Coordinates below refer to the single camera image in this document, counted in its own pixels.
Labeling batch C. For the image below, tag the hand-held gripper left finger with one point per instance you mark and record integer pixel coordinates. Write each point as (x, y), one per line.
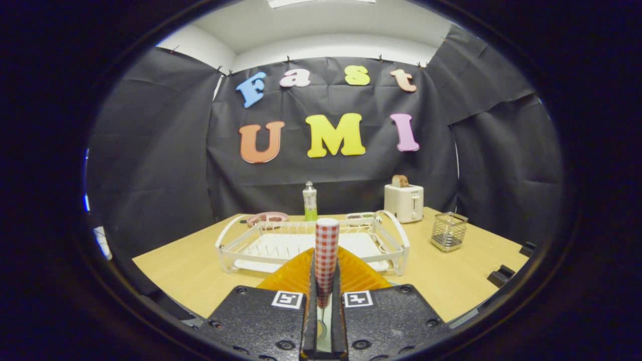
(310, 326)

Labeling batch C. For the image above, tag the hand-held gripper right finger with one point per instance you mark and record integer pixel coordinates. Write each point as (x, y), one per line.
(340, 326)

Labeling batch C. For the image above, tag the white divided snack dish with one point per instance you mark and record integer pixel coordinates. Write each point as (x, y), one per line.
(358, 216)

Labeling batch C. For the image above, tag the pink oval dish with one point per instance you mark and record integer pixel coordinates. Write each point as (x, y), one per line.
(268, 217)

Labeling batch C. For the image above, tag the white quilted drying mat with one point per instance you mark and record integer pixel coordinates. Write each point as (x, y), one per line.
(281, 245)

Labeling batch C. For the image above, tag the clear bottle with green liquid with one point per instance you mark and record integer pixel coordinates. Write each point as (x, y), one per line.
(310, 200)

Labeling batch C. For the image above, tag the cream toaster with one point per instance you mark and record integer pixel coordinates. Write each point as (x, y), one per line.
(404, 203)

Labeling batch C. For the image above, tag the slice of toast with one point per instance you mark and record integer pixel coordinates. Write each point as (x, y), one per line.
(399, 181)

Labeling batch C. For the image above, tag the black table clamp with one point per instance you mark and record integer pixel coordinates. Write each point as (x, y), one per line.
(527, 249)
(501, 276)

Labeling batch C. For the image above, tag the black backdrop cloth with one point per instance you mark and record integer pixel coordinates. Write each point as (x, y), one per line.
(150, 150)

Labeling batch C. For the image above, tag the ceiling light panel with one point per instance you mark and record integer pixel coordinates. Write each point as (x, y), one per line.
(321, 2)

